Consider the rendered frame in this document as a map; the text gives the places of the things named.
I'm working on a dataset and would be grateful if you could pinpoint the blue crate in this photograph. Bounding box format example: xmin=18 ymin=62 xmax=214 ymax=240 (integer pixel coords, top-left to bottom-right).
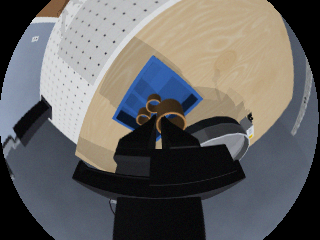
xmin=112 ymin=55 xmax=203 ymax=131

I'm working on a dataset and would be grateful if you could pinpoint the bronze bushing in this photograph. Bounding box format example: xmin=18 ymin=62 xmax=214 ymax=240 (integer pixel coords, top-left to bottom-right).
xmin=156 ymin=99 xmax=187 ymax=133
xmin=136 ymin=107 xmax=151 ymax=125
xmin=146 ymin=94 xmax=161 ymax=113

